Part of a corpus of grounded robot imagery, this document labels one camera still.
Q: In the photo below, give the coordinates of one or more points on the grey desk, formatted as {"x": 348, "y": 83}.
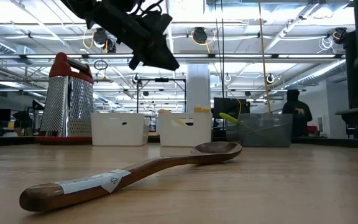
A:
{"x": 357, "y": 115}

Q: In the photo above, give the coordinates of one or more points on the person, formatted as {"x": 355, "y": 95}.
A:
{"x": 294, "y": 112}

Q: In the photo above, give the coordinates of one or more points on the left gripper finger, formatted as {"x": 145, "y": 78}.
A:
{"x": 160, "y": 56}

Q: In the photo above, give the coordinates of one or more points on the black background monitor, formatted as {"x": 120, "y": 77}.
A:
{"x": 228, "y": 107}

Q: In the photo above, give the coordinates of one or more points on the red seat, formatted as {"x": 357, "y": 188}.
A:
{"x": 313, "y": 130}

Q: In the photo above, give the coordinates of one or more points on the long ceiling light strip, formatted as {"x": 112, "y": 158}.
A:
{"x": 244, "y": 56}

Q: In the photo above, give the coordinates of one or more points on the grey translucent plastic bin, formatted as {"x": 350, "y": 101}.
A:
{"x": 266, "y": 140}

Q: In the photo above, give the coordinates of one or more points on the black background rig frame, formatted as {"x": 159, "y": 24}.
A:
{"x": 162, "y": 80}

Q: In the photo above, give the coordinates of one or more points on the dark wooden spoon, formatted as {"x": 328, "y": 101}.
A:
{"x": 166, "y": 163}

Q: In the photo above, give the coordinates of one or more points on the lime green silicone spoon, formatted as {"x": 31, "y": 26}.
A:
{"x": 228, "y": 118}

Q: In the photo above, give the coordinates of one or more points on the white building column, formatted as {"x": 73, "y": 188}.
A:
{"x": 198, "y": 90}

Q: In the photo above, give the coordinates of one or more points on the white plastic bin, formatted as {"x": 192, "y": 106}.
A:
{"x": 185, "y": 137}
{"x": 120, "y": 133}

